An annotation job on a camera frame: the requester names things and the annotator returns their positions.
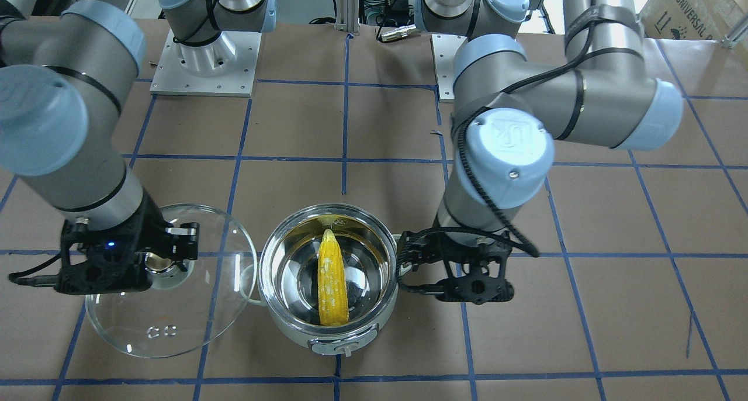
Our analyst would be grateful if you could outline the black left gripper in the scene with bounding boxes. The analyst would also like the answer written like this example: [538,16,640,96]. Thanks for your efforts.
[396,229,516,303]

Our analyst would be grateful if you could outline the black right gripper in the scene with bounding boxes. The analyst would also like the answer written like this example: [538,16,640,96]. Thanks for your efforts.
[56,196,200,295]

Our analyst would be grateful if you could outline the glass pot lid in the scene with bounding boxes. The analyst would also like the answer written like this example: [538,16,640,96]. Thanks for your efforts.
[85,203,258,358]

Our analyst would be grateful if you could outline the yellow corn cob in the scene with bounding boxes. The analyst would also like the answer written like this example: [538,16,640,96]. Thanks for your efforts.
[317,230,349,327]

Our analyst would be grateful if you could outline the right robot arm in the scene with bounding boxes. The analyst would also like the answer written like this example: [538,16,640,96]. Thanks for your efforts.
[1,0,200,295]

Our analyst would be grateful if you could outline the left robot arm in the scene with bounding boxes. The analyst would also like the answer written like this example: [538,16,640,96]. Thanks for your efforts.
[397,0,683,305]

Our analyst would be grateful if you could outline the pale green cooking pot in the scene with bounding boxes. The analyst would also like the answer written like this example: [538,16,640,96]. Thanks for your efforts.
[259,203,399,355]

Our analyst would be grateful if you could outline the silver metal connector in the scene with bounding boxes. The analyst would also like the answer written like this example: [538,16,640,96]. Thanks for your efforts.
[377,25,421,43]

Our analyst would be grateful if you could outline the black power brick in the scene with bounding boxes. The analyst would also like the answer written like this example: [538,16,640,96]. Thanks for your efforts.
[385,0,410,16]

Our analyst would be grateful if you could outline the cardboard box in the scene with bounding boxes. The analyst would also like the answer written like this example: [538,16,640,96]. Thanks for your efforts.
[639,0,746,40]

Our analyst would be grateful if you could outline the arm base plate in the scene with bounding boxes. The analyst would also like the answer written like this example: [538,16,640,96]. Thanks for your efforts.
[432,34,466,103]
[150,32,263,98]

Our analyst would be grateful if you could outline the aluminium frame post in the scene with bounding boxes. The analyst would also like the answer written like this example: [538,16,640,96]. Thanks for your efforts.
[334,0,361,36]

